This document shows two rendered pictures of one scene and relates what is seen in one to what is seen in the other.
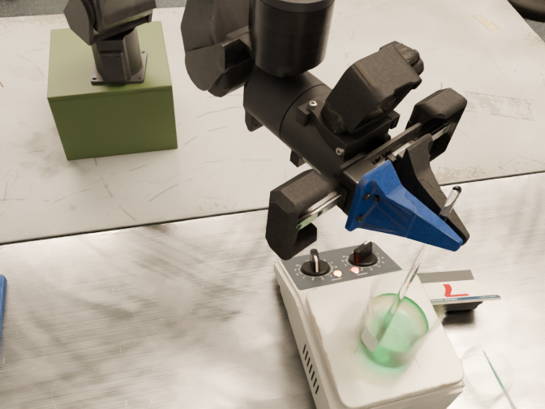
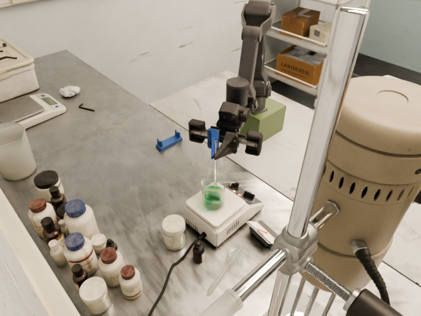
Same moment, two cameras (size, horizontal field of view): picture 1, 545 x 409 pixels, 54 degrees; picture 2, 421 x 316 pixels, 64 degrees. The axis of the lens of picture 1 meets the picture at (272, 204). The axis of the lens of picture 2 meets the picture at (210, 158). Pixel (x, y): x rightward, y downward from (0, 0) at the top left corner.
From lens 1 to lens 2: 0.70 m
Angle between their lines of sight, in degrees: 45
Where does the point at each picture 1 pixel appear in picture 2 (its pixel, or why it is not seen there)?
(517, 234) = not seen: hidden behind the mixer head
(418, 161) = (227, 137)
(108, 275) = (198, 155)
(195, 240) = (226, 165)
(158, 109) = (254, 126)
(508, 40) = not seen: outside the picture
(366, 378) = (197, 203)
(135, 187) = not seen: hidden behind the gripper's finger
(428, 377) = (208, 217)
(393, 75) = (228, 108)
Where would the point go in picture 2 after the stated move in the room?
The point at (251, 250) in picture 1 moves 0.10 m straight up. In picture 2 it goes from (234, 179) to (236, 155)
